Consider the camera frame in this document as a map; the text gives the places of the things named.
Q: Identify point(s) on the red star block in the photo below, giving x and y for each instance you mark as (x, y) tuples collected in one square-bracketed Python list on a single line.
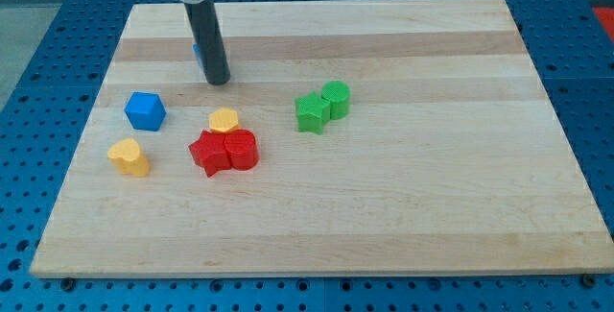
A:
[(209, 153)]

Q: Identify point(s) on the yellow hexagon block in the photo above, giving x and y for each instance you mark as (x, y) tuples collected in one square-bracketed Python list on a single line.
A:
[(224, 120)]

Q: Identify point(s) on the blue triangle block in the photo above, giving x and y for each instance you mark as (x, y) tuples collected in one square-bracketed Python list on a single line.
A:
[(197, 54)]

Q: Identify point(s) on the red object at edge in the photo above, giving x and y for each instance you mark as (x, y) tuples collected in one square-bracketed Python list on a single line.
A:
[(606, 18)]

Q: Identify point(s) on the green star block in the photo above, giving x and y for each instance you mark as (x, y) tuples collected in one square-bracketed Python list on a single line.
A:
[(312, 113)]

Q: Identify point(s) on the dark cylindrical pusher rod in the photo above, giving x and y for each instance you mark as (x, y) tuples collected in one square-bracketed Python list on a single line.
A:
[(206, 31)]

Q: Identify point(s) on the red cylinder block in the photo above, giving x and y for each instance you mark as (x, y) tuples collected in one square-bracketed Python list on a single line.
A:
[(242, 149)]

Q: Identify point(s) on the wooden board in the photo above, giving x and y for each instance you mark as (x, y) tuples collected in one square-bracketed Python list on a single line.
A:
[(450, 162)]

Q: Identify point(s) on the yellow heart block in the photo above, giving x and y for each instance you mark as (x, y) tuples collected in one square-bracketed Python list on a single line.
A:
[(128, 158)]

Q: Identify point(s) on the blue cube block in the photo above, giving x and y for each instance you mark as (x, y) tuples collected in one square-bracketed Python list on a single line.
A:
[(145, 111)]

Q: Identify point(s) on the green cylinder block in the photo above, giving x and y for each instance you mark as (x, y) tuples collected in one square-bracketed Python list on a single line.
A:
[(337, 93)]

